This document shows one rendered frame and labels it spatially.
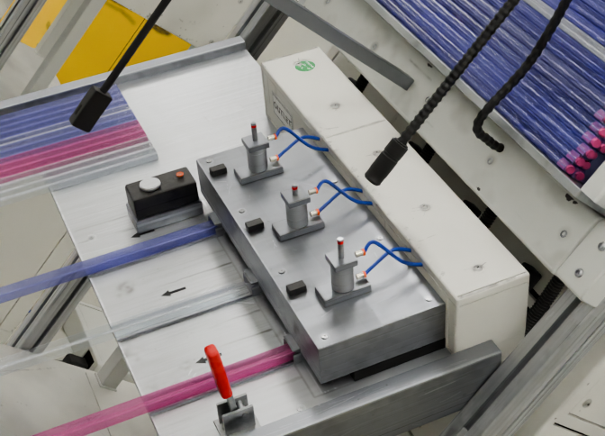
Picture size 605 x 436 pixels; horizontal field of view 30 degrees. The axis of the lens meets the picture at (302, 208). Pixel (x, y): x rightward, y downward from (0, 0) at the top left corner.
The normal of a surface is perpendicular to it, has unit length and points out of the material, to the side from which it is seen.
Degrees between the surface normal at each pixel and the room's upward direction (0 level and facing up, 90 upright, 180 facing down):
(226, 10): 90
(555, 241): 90
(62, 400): 0
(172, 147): 45
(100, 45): 90
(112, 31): 90
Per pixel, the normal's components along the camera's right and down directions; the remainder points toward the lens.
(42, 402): 0.59, -0.77
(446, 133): -0.70, -0.34
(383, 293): -0.07, -0.78
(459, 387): 0.40, 0.55
